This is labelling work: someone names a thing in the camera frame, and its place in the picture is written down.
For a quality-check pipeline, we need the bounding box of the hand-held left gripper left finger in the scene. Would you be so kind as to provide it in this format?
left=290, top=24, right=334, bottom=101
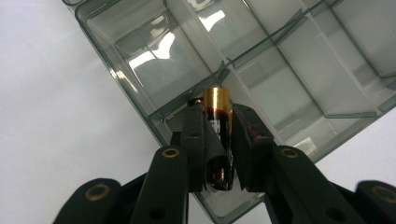
left=181, top=98, right=228, bottom=193

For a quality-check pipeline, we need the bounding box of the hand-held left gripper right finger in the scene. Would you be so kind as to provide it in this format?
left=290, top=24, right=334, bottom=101
left=233, top=104, right=275, bottom=192

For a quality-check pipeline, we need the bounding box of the black and gold battery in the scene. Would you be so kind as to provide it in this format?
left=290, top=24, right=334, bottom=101
left=203, top=87, right=234, bottom=191

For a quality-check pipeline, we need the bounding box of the transparent grey compartment storage box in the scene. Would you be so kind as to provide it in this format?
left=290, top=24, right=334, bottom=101
left=62, top=0, right=396, bottom=224

